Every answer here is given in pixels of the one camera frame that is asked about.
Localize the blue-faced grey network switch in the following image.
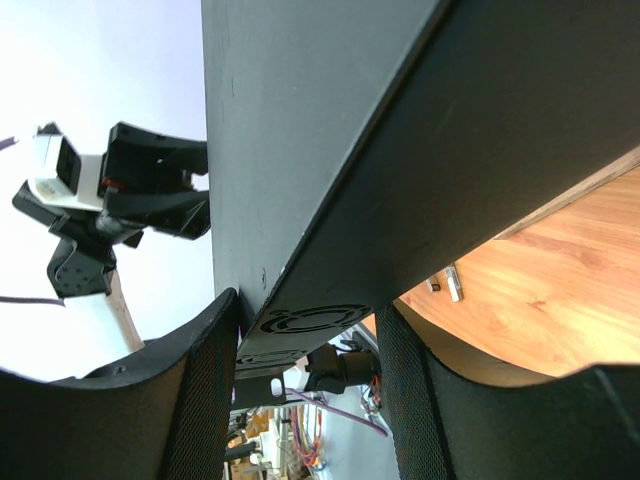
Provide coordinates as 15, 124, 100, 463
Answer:
201, 1, 639, 408

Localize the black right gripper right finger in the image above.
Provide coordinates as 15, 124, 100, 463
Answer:
375, 305, 639, 479

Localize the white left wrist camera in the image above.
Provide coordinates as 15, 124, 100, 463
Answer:
27, 122, 103, 212

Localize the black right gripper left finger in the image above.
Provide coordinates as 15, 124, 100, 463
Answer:
1, 288, 237, 479

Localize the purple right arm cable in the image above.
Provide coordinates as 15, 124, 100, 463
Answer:
284, 387, 391, 439

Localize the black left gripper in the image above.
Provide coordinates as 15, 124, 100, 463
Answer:
97, 122, 211, 244

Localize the wooden support board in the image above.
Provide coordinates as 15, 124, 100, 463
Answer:
494, 147, 639, 240

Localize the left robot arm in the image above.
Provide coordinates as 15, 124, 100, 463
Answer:
12, 122, 211, 358

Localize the white switch stand bracket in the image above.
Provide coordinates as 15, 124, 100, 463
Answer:
426, 264, 464, 303

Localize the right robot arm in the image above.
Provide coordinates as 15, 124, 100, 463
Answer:
1, 290, 639, 479

